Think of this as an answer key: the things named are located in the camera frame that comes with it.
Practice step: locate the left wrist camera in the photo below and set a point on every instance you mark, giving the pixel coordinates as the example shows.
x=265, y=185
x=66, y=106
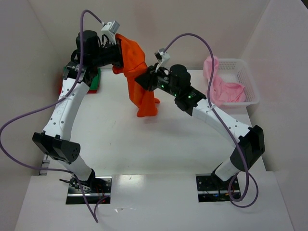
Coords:
x=110, y=28

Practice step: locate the orange t shirt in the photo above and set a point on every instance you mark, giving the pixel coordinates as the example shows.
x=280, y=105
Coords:
x=134, y=68

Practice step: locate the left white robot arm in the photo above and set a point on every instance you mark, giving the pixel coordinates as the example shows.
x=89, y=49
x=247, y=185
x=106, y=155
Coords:
x=92, y=53

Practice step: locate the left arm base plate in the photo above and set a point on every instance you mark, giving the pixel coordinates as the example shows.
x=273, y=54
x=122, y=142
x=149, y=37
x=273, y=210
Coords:
x=102, y=191

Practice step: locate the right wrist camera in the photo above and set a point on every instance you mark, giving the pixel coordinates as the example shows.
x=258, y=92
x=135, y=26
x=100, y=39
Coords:
x=162, y=56

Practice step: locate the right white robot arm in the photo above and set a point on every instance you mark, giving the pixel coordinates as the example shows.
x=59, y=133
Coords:
x=248, y=141

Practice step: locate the white plastic basket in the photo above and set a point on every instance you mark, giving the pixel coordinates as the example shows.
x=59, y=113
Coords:
x=236, y=71

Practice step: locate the folded red t shirt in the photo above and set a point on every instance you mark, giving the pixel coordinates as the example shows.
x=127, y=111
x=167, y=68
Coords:
x=93, y=88

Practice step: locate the folded green t shirt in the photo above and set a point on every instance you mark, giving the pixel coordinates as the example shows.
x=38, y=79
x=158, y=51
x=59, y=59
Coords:
x=74, y=73

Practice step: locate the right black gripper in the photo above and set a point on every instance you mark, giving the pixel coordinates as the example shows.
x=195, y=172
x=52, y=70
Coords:
x=149, y=80

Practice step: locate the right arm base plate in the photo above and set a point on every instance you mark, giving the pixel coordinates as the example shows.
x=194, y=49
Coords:
x=210, y=189

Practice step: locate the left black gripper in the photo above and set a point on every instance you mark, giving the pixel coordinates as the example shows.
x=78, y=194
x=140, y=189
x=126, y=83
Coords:
x=118, y=54

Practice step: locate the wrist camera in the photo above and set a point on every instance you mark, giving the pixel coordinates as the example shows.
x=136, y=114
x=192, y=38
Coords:
x=110, y=28
x=162, y=56

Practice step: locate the pink t shirt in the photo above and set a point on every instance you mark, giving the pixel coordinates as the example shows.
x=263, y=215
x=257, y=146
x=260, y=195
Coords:
x=225, y=92

